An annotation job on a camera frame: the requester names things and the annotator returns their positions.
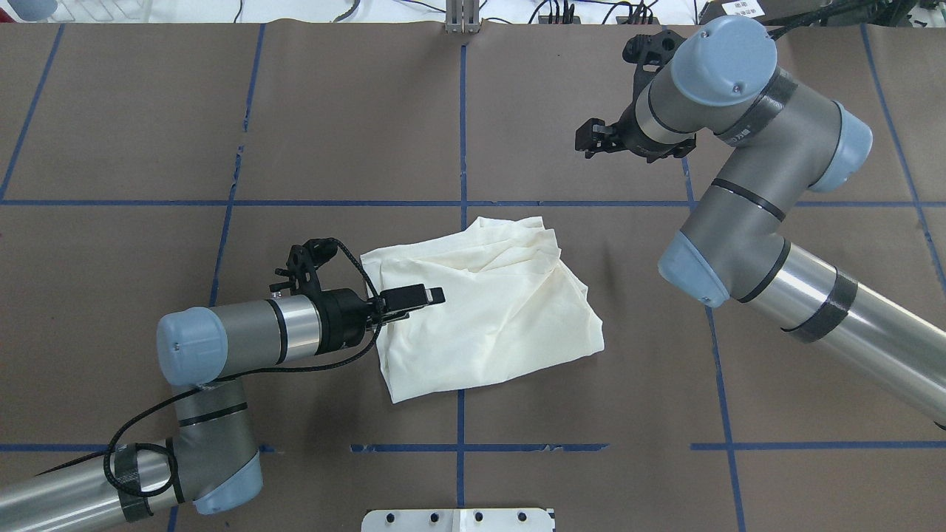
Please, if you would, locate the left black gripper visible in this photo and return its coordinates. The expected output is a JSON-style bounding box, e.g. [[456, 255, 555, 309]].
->
[[318, 284, 446, 355]]

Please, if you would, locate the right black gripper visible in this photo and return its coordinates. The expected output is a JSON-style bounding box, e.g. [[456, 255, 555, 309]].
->
[[575, 103, 696, 164]]

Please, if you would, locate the cream long-sleeve cat shirt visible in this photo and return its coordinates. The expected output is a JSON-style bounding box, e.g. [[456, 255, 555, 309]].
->
[[361, 216, 605, 403]]

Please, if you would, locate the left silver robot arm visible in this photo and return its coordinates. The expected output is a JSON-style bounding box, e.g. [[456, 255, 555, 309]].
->
[[2, 282, 445, 531]]

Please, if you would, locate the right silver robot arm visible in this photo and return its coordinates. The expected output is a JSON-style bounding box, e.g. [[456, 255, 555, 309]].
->
[[575, 15, 945, 427]]

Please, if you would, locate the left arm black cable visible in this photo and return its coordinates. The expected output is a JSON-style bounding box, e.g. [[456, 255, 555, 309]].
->
[[102, 236, 385, 497]]

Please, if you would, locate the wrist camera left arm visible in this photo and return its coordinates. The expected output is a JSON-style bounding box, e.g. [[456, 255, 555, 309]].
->
[[269, 238, 340, 299]]

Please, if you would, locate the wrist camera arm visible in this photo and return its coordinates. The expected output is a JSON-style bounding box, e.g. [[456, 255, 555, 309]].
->
[[269, 238, 340, 299], [622, 30, 686, 90]]

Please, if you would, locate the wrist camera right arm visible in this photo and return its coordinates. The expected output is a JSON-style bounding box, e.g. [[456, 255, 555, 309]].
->
[[622, 30, 686, 90]]

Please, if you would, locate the aluminium frame post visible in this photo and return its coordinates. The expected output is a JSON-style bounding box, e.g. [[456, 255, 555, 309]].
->
[[445, 0, 482, 35]]

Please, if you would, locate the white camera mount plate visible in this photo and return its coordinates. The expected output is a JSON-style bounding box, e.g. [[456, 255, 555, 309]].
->
[[361, 508, 557, 531]]

